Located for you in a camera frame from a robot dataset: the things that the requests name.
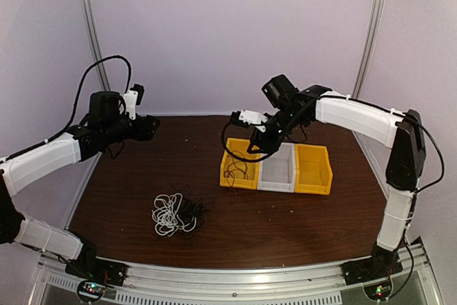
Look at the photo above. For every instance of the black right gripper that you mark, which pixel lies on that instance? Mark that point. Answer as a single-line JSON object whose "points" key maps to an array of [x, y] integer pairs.
{"points": [[269, 146]]}

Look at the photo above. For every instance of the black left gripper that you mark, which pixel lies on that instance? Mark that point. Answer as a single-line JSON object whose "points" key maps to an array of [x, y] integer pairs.
{"points": [[144, 131]]}

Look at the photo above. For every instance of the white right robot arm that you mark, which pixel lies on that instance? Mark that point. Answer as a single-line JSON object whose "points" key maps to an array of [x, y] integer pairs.
{"points": [[398, 131]]}

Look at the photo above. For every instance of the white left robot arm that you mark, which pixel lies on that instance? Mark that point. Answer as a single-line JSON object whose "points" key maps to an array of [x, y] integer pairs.
{"points": [[112, 119]]}

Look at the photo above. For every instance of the white plastic bin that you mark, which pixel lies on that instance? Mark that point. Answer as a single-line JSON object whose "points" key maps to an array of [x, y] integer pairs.
{"points": [[278, 172]]}

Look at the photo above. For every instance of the yellow bin left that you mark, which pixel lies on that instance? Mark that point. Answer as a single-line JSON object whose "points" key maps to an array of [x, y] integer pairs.
{"points": [[235, 173]]}

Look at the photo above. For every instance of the yellow bin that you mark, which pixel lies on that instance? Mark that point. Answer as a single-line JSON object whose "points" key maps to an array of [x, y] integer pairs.
{"points": [[235, 173], [313, 170]]}

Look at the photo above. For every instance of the yellow bin right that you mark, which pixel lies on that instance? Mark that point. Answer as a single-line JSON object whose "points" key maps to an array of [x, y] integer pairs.
{"points": [[313, 170]]}

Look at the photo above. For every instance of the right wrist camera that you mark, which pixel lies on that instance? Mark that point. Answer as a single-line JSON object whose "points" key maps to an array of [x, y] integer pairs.
{"points": [[246, 118]]}

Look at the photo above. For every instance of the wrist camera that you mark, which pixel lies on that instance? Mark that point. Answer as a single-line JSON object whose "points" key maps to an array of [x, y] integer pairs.
{"points": [[246, 118], [132, 98]]}

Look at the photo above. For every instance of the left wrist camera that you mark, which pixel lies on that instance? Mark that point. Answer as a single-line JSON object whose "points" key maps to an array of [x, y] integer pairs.
{"points": [[132, 98]]}

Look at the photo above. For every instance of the right aluminium corner post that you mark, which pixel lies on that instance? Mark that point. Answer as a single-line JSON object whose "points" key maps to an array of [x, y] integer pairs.
{"points": [[368, 48]]}

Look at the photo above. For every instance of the aluminium corner post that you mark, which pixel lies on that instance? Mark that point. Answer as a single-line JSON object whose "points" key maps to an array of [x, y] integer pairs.
{"points": [[95, 48], [368, 48]]}

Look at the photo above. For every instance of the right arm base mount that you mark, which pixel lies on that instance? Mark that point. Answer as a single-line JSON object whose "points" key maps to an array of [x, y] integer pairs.
{"points": [[373, 274]]}

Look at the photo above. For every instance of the left aluminium corner post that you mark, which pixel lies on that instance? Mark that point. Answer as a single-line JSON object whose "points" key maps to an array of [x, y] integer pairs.
{"points": [[95, 48]]}

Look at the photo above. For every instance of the aluminium front rail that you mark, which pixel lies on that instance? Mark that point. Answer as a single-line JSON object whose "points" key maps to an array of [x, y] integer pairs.
{"points": [[313, 284]]}

